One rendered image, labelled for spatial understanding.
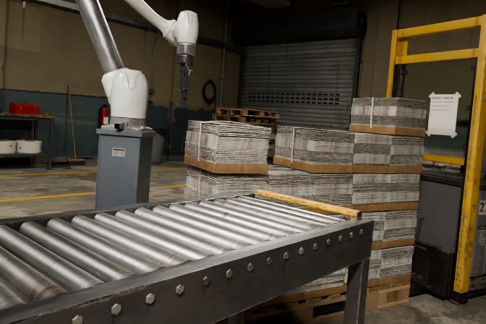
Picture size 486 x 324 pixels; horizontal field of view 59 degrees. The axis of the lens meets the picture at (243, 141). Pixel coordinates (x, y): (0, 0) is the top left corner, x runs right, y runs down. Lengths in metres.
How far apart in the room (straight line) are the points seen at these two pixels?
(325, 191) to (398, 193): 0.58
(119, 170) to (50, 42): 6.90
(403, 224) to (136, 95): 1.82
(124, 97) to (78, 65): 7.00
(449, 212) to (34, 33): 7.27
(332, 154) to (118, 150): 1.13
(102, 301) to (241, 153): 1.39
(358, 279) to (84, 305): 0.95
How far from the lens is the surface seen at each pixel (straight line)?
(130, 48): 9.55
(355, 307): 1.50
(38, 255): 0.95
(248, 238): 1.11
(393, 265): 2.93
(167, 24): 2.24
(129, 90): 1.95
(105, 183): 1.99
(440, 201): 3.38
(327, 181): 2.40
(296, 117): 10.28
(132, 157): 1.93
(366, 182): 2.61
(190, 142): 2.22
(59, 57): 8.78
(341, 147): 2.44
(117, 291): 0.76
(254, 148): 2.06
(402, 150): 2.81
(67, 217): 1.24
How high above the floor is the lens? 1.09
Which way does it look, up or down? 3 degrees down
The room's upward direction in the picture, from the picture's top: 4 degrees clockwise
